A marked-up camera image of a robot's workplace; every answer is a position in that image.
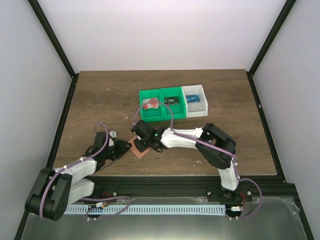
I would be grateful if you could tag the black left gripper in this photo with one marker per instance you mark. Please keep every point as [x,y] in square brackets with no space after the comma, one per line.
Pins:
[119,146]

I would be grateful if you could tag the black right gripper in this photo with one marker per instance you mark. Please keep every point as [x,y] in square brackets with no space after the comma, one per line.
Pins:
[143,143]

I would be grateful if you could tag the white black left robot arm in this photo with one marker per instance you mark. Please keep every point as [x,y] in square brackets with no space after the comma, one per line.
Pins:
[55,189]

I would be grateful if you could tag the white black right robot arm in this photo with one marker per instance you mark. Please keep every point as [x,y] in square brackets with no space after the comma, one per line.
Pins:
[216,146]

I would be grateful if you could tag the red and white card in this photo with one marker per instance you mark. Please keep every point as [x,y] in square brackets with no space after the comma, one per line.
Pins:
[150,103]

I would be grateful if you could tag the dark green card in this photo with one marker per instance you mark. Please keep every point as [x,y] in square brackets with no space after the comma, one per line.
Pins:
[171,100]

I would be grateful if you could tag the blue card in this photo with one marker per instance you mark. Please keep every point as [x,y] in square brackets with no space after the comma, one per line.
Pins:
[194,98]

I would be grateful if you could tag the left green plastic bin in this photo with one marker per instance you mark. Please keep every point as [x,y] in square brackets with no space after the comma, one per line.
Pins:
[151,112]

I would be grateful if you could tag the green plastic bin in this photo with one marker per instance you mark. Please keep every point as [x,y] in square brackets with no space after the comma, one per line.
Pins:
[178,110]
[151,112]

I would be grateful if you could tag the middle green plastic bin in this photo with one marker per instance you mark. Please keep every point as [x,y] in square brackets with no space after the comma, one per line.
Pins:
[178,110]

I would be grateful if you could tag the white plastic bin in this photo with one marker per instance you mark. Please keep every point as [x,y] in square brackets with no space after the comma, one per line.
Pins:
[195,109]

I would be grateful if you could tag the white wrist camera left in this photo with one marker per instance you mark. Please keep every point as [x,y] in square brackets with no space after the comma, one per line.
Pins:
[112,134]

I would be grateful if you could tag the light blue cable duct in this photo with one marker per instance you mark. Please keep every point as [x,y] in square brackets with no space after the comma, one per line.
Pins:
[190,209]

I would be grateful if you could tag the black front frame rail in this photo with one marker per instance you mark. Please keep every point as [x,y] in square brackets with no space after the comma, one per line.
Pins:
[182,186]

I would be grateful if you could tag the black frame post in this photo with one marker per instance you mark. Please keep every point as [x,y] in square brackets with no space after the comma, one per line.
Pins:
[280,20]
[43,20]

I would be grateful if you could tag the right black frame post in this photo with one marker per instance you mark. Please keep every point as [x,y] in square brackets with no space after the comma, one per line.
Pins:
[280,20]

